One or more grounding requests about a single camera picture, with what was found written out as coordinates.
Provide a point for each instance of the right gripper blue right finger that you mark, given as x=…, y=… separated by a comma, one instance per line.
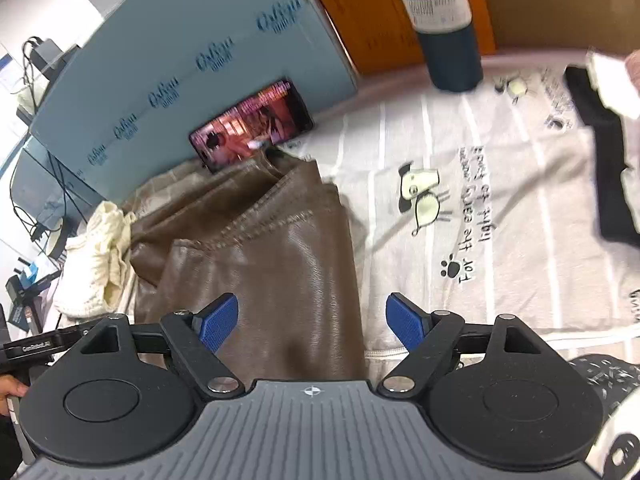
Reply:
x=429, y=338

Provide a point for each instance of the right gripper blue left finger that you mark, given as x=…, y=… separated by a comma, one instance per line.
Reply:
x=193, y=340

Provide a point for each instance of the brown leather vest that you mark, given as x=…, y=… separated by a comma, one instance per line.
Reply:
x=272, y=233

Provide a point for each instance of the person's left hand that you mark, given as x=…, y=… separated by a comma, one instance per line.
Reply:
x=10, y=386

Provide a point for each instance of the cream knitted garment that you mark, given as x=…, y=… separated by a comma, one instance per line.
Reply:
x=98, y=278

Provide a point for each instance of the black folded garment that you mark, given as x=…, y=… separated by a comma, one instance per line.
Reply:
x=614, y=215

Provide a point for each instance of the smartphone with lit screen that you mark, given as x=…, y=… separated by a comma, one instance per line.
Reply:
x=269, y=117

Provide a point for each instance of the light blue foam board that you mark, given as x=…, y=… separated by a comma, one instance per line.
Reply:
x=122, y=109

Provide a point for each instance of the white folded garment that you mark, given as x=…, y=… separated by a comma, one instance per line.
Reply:
x=608, y=76

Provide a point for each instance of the orange cardboard box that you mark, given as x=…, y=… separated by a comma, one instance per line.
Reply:
x=377, y=34

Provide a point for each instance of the pink knitted sweater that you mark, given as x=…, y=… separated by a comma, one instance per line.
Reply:
x=632, y=64

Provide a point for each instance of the dark teal thermos bottle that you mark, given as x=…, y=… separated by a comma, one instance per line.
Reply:
x=448, y=42

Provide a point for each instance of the brown cardboard panel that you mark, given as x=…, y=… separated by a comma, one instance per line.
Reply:
x=606, y=25

